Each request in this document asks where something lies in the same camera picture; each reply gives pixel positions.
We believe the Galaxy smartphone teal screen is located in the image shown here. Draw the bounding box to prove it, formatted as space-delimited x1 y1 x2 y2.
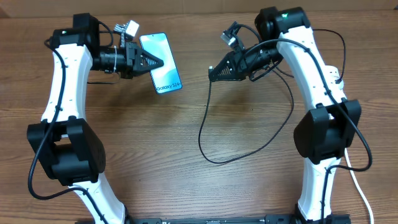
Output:
139 32 182 95

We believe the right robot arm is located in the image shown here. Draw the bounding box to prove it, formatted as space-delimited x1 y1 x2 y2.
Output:
208 7 361 223

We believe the white charger plug adapter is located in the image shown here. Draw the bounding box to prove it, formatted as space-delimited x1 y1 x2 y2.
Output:
329 77 344 91

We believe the white power strip cord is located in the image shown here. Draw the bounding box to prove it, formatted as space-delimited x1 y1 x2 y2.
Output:
344 148 375 224

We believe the white power strip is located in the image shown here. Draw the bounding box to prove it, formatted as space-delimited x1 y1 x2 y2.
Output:
325 65 340 90

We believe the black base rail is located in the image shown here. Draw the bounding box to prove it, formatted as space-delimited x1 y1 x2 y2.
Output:
74 213 352 224

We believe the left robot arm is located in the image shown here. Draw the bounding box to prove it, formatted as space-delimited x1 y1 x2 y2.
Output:
27 13 164 223

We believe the black USB charging cable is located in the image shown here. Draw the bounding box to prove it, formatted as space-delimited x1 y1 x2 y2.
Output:
198 28 346 165

